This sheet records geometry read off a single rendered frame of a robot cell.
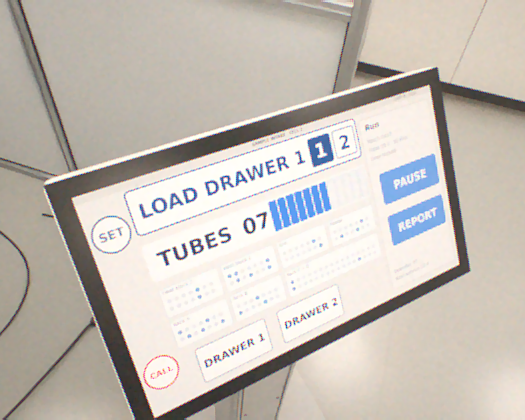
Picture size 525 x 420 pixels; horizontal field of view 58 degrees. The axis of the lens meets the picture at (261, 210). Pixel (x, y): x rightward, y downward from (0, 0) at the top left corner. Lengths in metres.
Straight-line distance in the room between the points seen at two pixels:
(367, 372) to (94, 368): 0.91
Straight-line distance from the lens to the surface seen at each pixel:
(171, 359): 0.57
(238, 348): 0.60
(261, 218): 0.56
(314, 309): 0.63
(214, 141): 0.53
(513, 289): 2.11
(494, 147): 2.66
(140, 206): 0.52
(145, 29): 1.44
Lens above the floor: 1.55
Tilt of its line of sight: 51 degrees down
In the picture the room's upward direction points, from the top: 6 degrees clockwise
